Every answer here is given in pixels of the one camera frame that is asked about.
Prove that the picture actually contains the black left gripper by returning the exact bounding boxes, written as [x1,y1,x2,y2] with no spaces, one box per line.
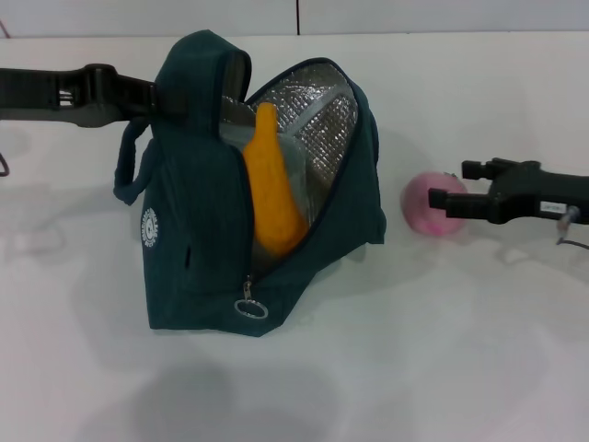
[0,63,188,128]

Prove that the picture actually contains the clear blue-rimmed food container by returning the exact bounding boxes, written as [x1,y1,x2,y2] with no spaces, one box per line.
[219,94,308,259]

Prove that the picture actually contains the yellow banana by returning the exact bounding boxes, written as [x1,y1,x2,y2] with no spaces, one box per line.
[241,101,307,257]

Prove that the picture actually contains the metal zipper pull ring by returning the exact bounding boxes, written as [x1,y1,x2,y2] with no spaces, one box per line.
[234,274,269,320]

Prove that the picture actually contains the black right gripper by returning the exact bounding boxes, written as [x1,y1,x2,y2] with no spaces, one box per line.
[427,158,589,227]

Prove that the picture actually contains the pink peach toy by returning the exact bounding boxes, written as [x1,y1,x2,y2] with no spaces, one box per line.
[400,169,468,237]

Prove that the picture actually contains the right arm cable with connector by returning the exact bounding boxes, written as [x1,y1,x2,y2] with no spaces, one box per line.
[554,205,589,252]

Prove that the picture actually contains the dark teal insulated lunch bag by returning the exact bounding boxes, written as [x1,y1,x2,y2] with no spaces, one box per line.
[112,29,387,340]

